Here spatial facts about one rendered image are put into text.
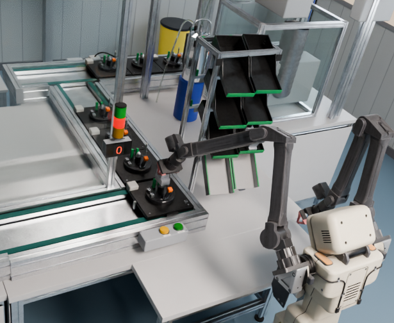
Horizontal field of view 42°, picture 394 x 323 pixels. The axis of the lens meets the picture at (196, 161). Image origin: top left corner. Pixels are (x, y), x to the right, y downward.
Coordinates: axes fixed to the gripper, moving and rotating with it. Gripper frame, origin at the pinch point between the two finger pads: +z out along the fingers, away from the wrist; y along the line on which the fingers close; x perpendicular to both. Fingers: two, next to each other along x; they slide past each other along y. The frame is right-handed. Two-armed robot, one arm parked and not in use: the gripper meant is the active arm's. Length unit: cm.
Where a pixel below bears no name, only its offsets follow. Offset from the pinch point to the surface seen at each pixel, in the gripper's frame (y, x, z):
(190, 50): -55, -75, 24
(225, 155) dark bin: -26.1, 2.3, -13.7
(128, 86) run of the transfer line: -38, -84, 82
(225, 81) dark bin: -23.6, -23.9, -36.6
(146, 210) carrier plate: 10.8, 14.2, 6.8
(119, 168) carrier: 9.1, -13.3, 25.4
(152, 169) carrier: -6.0, -8.4, 22.2
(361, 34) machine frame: -165, -61, -4
